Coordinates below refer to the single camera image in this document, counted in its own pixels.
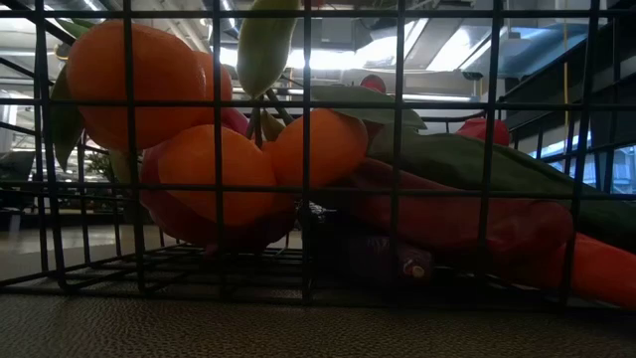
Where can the long red pepper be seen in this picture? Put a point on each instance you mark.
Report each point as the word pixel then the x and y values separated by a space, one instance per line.
pixel 447 219

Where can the red bell pepper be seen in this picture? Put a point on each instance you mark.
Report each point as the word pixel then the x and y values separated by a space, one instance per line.
pixel 477 130

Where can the black aluminium table frame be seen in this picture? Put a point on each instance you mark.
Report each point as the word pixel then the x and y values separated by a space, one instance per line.
pixel 59 219

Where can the orange carrot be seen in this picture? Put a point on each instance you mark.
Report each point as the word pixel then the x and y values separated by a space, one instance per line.
pixel 606 273

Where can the large ventilation duct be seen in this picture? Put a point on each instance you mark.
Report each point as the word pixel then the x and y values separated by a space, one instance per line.
pixel 536 50

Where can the pink dragon fruit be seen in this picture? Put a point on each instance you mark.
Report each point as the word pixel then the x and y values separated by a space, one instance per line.
pixel 169 221

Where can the round grey mat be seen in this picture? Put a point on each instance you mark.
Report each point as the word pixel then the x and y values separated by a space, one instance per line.
pixel 318 333

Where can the long ceiling light fixture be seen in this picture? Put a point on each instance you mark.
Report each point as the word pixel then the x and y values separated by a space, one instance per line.
pixel 437 97

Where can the dark green pepper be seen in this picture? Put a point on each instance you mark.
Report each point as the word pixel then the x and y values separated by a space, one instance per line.
pixel 472 159

